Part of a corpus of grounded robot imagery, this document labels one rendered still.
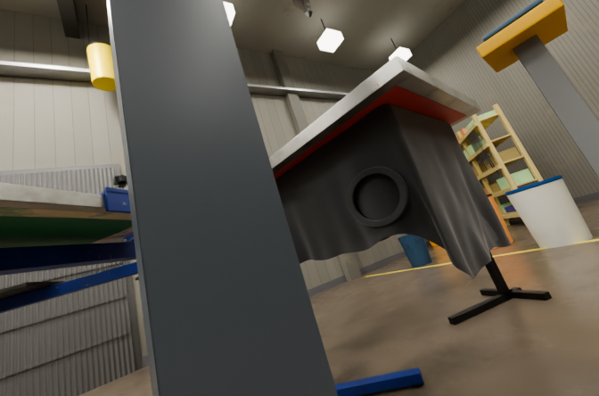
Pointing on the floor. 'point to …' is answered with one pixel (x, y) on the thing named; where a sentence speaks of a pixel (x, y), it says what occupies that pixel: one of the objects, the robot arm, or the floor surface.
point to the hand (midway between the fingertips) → (315, 5)
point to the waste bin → (415, 250)
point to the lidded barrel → (550, 213)
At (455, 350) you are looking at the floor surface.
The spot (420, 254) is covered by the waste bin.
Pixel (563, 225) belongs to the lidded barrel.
